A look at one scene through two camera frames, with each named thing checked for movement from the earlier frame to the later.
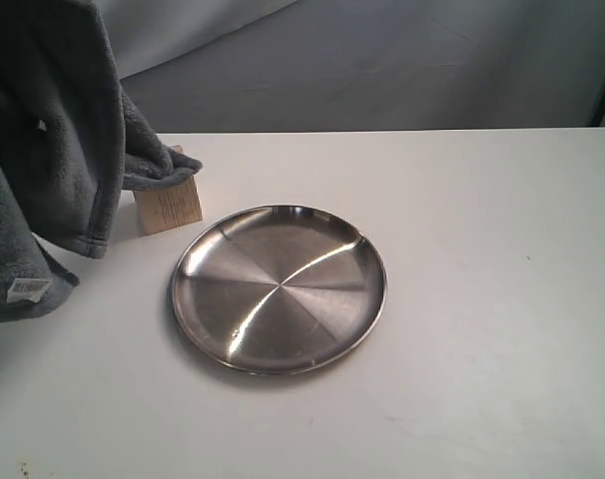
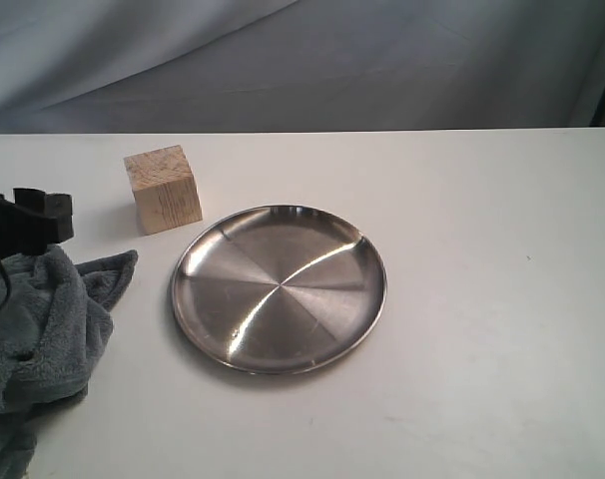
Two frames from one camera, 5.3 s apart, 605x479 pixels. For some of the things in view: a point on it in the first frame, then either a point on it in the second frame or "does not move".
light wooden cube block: x=169 y=208 does not move
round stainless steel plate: x=277 y=289 does not move
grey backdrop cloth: x=363 y=65 does not move
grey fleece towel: x=62 y=145 → x=41 y=355
